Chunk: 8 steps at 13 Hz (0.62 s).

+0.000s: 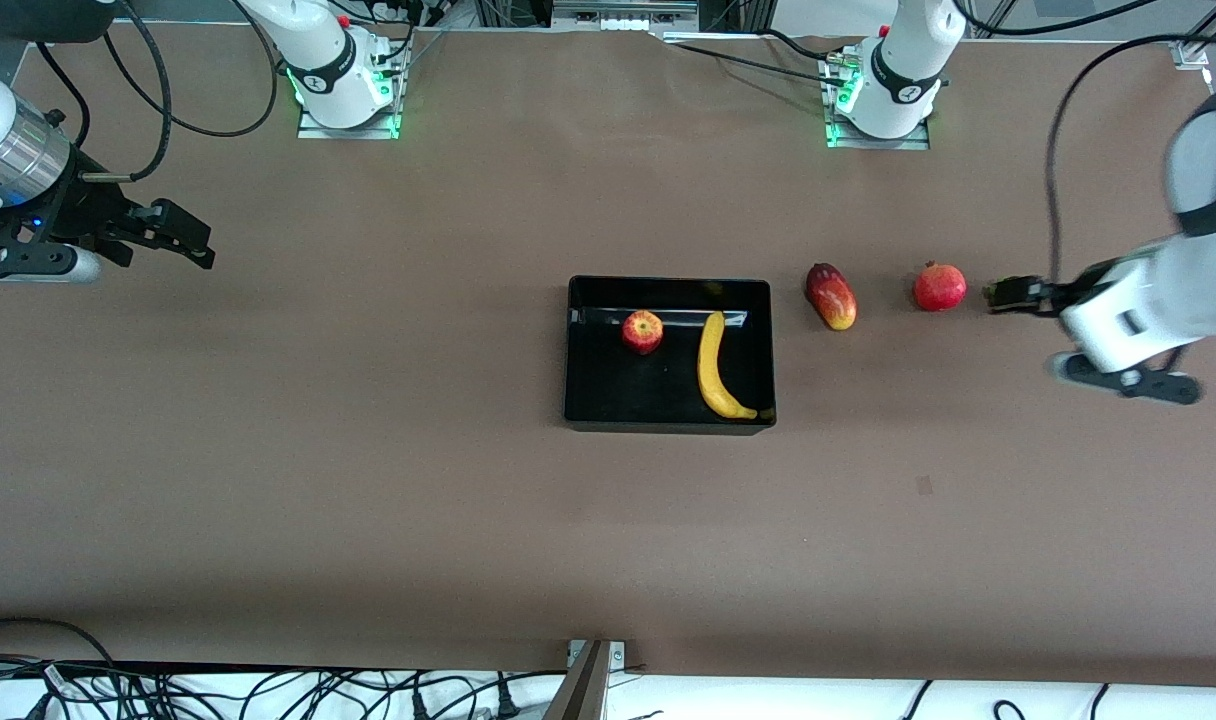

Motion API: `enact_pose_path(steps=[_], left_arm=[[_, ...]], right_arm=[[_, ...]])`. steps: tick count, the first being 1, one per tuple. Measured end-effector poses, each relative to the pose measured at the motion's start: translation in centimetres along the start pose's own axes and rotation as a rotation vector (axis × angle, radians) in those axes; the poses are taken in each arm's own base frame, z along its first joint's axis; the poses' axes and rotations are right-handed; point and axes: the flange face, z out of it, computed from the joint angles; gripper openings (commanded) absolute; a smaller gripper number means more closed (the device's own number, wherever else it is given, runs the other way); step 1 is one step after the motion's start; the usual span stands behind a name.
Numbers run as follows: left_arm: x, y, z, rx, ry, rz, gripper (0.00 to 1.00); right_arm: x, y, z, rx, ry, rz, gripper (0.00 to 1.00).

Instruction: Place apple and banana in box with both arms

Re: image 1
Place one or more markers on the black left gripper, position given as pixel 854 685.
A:
pixel 1046 295

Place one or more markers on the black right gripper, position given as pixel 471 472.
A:
pixel 86 212

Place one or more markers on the yellow banana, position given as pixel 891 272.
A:
pixel 711 375

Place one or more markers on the black plastic box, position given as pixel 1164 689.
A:
pixel 658 395

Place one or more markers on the red apple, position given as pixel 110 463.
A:
pixel 643 331

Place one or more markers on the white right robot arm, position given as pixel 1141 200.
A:
pixel 333 70

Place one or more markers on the red pomegranate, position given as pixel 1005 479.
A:
pixel 939 288

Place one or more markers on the red yellow mango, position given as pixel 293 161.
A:
pixel 832 297

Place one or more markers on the brown table cover mat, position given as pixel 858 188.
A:
pixel 448 500

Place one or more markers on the white power strip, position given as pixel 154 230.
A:
pixel 618 20

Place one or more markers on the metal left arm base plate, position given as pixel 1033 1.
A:
pixel 908 143

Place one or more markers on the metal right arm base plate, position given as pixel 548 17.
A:
pixel 368 131

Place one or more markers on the aluminium frame profile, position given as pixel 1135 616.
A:
pixel 1190 55

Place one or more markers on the metal table edge bracket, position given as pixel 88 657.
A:
pixel 583 690

